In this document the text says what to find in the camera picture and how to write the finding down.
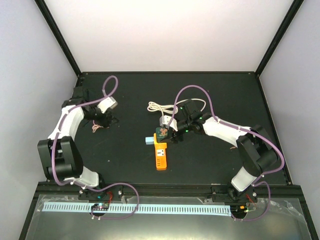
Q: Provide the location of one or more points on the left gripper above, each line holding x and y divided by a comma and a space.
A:
105, 121

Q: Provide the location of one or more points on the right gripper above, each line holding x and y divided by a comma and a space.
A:
174, 137

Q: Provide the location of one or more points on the green cube socket adapter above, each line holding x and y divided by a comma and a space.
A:
163, 135

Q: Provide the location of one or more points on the orange power strip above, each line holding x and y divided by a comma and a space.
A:
160, 154

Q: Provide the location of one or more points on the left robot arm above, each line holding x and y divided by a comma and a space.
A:
60, 158

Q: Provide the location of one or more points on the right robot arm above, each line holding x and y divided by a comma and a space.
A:
256, 151

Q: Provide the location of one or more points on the light blue plug adapter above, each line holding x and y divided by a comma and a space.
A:
149, 140

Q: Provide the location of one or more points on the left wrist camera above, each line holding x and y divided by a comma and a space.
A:
107, 103

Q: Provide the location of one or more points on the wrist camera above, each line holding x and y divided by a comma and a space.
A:
165, 121
107, 103

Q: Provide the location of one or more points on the black aluminium frame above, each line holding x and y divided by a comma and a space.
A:
242, 96

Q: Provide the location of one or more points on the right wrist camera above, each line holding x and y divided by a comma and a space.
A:
165, 121

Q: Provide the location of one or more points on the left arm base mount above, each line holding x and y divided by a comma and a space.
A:
87, 194

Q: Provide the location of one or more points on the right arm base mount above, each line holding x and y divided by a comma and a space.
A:
227, 193

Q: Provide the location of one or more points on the light blue cable duct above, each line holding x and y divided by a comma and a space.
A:
121, 208

